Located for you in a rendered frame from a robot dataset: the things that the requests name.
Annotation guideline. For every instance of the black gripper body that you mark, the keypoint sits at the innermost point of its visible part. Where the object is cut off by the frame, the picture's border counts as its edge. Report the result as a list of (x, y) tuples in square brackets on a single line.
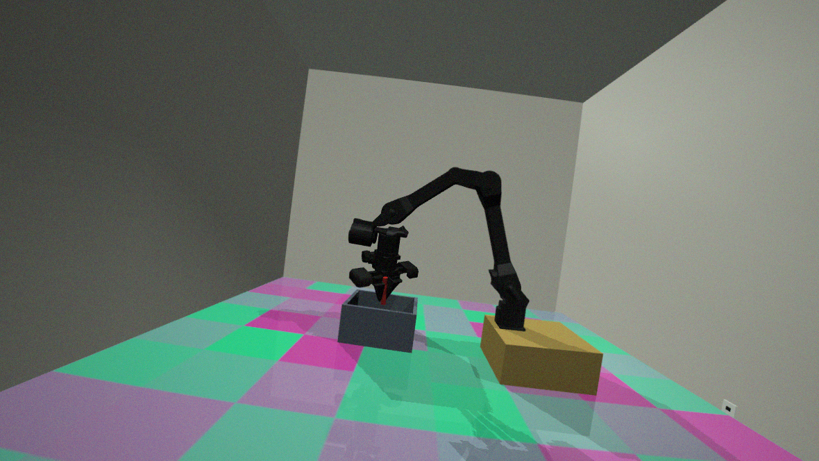
[(385, 265)]

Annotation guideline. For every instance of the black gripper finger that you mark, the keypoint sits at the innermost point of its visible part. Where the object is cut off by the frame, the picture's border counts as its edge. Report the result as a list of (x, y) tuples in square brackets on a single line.
[(379, 289), (391, 285)]

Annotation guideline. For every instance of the red peg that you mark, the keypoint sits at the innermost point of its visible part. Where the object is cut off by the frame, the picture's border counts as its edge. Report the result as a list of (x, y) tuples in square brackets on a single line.
[(384, 296)]

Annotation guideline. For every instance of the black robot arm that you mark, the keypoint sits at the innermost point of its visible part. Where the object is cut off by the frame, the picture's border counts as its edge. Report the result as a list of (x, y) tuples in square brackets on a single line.
[(510, 311)]

